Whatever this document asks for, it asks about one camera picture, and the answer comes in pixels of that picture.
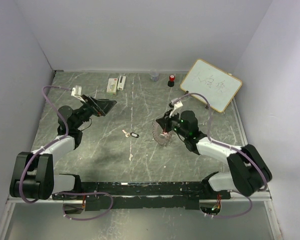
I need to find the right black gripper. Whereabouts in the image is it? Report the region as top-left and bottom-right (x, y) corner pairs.
(156, 108), (188, 139)

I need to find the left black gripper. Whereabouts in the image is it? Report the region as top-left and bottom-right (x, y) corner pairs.
(73, 94), (116, 129)

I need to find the metal disc with keyrings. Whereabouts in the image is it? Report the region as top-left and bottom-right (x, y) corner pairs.
(152, 120), (174, 147)

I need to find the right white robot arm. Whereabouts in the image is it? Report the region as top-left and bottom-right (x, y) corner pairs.
(153, 110), (272, 199)

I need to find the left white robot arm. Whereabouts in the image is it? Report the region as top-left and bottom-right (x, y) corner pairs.
(10, 95), (117, 201)

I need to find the white staple box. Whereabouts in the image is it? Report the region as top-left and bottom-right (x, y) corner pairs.
(107, 78), (118, 96)

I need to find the white stapler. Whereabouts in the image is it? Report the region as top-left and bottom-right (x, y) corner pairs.
(117, 75), (126, 91)

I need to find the key with black tag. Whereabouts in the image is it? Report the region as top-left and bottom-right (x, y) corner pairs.
(122, 129), (139, 138)

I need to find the red black stamp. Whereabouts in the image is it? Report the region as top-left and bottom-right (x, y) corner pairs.
(168, 74), (175, 87)

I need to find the small clear cup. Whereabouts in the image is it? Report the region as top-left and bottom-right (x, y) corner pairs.
(150, 69), (159, 82)

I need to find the small whiteboard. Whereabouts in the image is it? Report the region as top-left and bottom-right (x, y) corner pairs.
(180, 59), (242, 113)

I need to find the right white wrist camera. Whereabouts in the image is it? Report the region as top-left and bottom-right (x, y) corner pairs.
(169, 98), (183, 118)

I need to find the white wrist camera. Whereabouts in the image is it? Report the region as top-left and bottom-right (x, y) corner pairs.
(169, 98), (183, 118)
(71, 85), (85, 102)

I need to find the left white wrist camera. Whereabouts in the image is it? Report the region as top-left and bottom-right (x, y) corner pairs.
(71, 85), (85, 102)

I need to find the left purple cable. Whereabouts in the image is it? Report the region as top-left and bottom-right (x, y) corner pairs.
(19, 85), (114, 221)

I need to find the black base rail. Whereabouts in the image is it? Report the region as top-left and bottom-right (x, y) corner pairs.
(52, 180), (230, 211)

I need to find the aluminium frame rail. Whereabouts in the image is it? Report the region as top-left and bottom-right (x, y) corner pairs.
(230, 191), (272, 202)

